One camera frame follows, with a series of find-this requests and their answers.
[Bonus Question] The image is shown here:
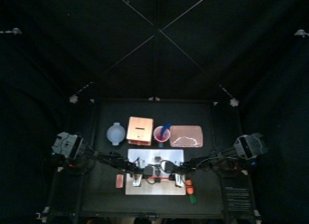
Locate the white cutting board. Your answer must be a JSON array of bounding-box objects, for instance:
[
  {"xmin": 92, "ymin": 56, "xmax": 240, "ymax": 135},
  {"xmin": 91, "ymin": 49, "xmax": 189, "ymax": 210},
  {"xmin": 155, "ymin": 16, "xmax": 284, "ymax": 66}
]
[{"xmin": 125, "ymin": 148, "xmax": 187, "ymax": 196}]

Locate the pink square plate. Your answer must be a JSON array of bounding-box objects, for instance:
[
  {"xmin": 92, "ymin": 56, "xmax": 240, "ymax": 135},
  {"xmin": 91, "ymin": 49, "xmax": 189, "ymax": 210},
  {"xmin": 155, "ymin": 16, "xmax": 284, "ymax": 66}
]
[{"xmin": 167, "ymin": 125, "xmax": 205, "ymax": 149}]

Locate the salmon pink toy piece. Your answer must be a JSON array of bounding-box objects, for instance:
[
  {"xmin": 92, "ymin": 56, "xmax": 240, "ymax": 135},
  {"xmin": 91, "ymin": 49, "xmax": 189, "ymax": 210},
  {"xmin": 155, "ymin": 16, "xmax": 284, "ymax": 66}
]
[{"xmin": 115, "ymin": 173, "xmax": 126, "ymax": 190}]

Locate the pink cup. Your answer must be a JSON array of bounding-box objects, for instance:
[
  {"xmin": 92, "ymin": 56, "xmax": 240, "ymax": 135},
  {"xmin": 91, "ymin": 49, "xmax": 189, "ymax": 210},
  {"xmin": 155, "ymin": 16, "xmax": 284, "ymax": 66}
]
[{"xmin": 153, "ymin": 126, "xmax": 171, "ymax": 144}]

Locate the blue utensil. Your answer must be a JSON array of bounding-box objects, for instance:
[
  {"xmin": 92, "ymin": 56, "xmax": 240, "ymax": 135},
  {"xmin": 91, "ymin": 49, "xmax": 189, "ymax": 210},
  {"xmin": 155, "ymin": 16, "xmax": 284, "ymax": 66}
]
[{"xmin": 158, "ymin": 122, "xmax": 173, "ymax": 148}]

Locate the wooden box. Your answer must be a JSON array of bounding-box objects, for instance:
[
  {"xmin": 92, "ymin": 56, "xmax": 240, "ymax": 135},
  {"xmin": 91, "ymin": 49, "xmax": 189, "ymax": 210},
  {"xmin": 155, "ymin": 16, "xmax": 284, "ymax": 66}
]
[{"xmin": 126, "ymin": 116, "xmax": 155, "ymax": 147}]

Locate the black printed sheet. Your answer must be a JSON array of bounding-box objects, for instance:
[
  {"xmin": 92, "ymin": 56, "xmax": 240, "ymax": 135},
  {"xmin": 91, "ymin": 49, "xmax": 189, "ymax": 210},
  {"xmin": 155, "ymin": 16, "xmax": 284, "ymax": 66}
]
[{"xmin": 220, "ymin": 176, "xmax": 256, "ymax": 219}]

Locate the thin white cord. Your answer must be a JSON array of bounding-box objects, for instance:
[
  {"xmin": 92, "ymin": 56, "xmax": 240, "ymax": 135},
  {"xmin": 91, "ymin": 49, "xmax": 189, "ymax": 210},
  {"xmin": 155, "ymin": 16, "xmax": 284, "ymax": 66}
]
[
  {"xmin": 75, "ymin": 0, "xmax": 214, "ymax": 95},
  {"xmin": 111, "ymin": 0, "xmax": 234, "ymax": 99}
]

